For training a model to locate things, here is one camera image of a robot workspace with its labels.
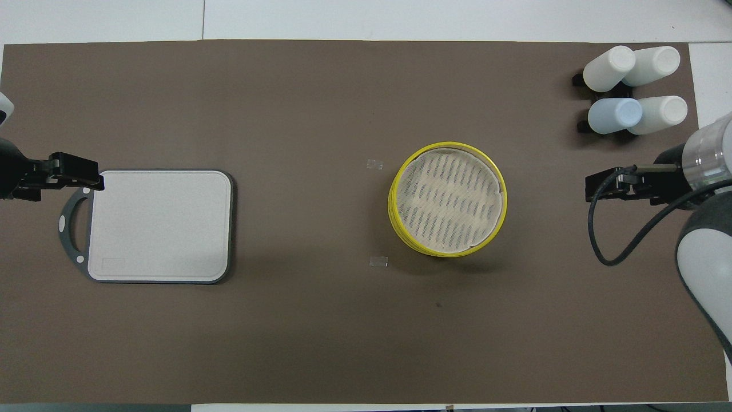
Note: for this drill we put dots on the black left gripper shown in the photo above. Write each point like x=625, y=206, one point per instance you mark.
x=14, y=169

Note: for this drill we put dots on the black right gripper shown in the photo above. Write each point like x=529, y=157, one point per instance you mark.
x=663, y=171

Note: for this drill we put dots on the yellow bamboo steamer lid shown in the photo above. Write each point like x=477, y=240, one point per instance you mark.
x=449, y=197

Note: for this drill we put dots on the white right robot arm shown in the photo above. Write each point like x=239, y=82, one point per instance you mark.
x=709, y=252

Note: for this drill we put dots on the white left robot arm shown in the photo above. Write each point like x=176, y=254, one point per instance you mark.
x=3, y=109

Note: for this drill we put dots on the yellow bamboo steamer basket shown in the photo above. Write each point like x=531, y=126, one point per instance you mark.
x=434, y=250

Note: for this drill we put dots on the light blue plastic cup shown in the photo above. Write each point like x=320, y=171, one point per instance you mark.
x=615, y=115

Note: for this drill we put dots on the white plastic cup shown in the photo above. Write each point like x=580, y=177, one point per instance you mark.
x=655, y=64
x=660, y=114
x=607, y=68

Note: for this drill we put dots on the white cutting board grey rim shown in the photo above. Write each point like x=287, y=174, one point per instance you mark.
x=160, y=229

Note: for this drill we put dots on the clear tape piece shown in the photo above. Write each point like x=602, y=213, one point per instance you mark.
x=374, y=165
x=378, y=261

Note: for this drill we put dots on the brown table mat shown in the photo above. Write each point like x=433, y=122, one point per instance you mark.
x=320, y=332

